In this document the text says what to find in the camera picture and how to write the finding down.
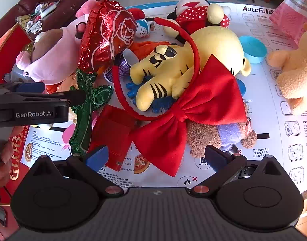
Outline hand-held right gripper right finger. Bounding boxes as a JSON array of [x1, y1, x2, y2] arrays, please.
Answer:
[[189, 144, 282, 197]]

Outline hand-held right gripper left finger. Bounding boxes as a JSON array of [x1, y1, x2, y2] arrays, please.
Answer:
[[30, 144, 125, 199]]

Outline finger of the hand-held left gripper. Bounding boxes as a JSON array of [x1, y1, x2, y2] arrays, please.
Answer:
[[47, 89, 87, 106], [4, 82, 46, 95]]

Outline pink pig plush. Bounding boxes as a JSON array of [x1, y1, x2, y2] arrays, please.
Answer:
[[16, 0, 99, 85]]

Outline red cardboard box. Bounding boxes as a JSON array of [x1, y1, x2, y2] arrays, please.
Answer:
[[0, 23, 36, 233]]

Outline red bow headband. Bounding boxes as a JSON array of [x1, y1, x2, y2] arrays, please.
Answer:
[[112, 17, 248, 178]]

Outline red snack packet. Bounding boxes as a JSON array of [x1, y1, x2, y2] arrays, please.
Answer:
[[69, 0, 139, 156]]

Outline person's left hand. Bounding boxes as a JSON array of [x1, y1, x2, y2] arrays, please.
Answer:
[[0, 128, 24, 188]]

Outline peach round plush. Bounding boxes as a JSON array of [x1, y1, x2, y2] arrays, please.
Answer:
[[45, 74, 80, 99]]

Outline grey plush toy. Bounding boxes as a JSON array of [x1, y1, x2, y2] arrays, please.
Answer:
[[4, 63, 34, 83]]

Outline brown bear plush purple shirt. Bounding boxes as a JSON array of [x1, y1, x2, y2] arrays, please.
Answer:
[[186, 117, 258, 158]]

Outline purple yogurt cup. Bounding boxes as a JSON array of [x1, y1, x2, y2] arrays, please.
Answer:
[[103, 49, 139, 84]]

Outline blue spiky plastic toy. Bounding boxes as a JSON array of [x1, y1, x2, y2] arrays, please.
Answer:
[[125, 82, 179, 115]]

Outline blue plastic plate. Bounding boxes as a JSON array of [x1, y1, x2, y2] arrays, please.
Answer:
[[235, 78, 247, 97]]

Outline dark red leather sofa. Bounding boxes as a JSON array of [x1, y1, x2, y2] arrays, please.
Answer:
[[0, 0, 124, 46]]

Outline yellow tiger plush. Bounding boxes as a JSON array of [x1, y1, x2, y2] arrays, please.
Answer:
[[130, 26, 252, 111]]

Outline blue cat figure toy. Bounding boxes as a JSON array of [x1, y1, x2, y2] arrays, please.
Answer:
[[135, 19, 154, 39]]

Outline beige bear plush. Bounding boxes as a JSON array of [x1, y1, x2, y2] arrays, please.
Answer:
[[267, 26, 307, 116]]

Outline light blue plastic bowl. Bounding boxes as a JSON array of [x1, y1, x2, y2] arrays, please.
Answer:
[[239, 36, 267, 64]]

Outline mouse plush polka-dot dress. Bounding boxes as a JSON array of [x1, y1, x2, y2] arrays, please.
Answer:
[[166, 0, 232, 36]]

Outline pink plastic bag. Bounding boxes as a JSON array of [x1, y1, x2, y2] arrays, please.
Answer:
[[269, 0, 307, 46]]

